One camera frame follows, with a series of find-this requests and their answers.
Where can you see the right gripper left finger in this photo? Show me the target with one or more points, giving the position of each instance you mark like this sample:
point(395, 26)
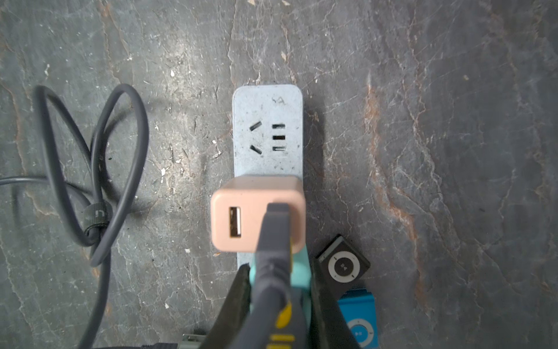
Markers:
point(233, 312)

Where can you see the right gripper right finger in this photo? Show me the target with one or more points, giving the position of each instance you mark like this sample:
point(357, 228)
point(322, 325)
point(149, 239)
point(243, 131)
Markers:
point(328, 328)

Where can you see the teal USB charger adapter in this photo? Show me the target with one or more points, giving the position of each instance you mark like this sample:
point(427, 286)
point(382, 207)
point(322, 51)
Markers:
point(280, 304)

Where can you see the pink USB charger adapter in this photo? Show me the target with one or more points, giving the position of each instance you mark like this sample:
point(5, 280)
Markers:
point(238, 208)

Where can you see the blue mp3 player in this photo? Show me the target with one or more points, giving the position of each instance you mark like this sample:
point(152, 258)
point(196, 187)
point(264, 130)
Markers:
point(359, 311)

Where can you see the black mp3 player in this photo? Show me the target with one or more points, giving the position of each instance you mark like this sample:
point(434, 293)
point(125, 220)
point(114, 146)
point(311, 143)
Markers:
point(343, 265)

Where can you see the white power strip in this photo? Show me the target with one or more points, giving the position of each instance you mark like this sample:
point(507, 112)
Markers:
point(267, 134)

